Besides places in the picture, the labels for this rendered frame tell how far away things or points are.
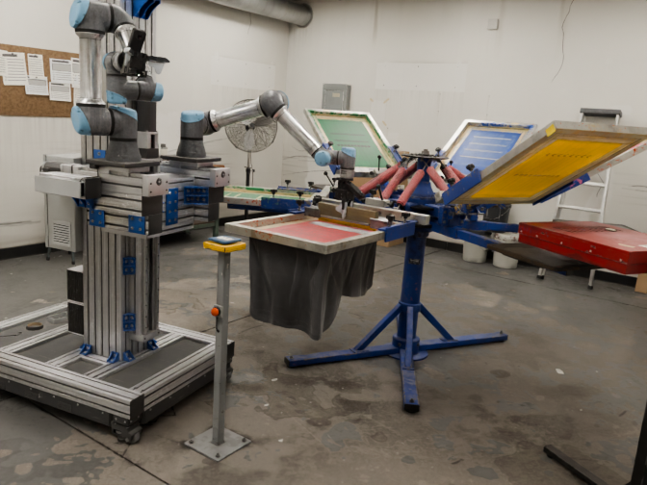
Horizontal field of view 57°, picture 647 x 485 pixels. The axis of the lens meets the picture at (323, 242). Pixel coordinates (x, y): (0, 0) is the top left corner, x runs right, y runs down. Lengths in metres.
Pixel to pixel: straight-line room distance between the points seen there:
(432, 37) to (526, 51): 1.13
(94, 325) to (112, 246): 0.45
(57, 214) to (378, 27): 5.49
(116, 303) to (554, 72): 5.24
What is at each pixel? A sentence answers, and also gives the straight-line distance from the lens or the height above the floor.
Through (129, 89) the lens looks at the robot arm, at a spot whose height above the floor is 1.56.
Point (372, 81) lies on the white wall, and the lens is 7.84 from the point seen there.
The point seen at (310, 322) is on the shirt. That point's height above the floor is 0.59.
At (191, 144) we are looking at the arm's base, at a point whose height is 1.32.
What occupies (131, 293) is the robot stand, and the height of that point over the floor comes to 0.57.
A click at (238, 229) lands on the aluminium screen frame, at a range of 2.75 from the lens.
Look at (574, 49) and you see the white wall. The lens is 6.95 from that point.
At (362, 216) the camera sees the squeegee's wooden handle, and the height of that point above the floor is 1.02.
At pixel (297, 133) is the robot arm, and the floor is 1.42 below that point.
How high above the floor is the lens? 1.52
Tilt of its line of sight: 12 degrees down
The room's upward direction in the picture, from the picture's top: 4 degrees clockwise
